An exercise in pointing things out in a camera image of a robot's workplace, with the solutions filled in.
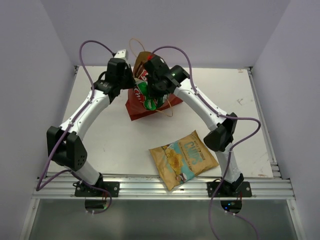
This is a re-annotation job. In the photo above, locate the light green Chuba chips bag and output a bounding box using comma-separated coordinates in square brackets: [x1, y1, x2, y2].
[136, 80, 149, 97]

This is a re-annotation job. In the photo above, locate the red Chuba chips bag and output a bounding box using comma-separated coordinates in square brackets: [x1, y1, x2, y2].
[133, 69, 148, 104]

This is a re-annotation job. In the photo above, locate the dark green chips bag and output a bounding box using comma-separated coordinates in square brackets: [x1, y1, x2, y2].
[143, 95, 168, 111]

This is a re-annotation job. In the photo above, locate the red brown paper bag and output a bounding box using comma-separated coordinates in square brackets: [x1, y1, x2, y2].
[125, 38, 183, 121]

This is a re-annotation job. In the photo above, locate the tan kettle chips bag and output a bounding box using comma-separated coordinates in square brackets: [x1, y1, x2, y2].
[149, 130, 219, 191]

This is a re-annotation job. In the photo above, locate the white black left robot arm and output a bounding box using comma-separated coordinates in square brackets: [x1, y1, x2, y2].
[46, 57, 136, 197]

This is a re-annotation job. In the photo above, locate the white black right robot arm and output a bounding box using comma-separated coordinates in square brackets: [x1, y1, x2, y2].
[143, 54, 244, 197]

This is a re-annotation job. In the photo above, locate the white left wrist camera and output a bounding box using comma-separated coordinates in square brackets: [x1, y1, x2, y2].
[113, 49, 129, 61]

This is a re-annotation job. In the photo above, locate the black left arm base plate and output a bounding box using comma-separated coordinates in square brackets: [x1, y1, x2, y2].
[72, 181, 120, 198]

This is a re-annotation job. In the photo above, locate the aluminium table frame rail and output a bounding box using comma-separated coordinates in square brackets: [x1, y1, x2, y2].
[31, 66, 298, 201]

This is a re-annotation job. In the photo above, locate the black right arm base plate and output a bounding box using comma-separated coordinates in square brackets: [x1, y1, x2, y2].
[206, 179, 253, 198]

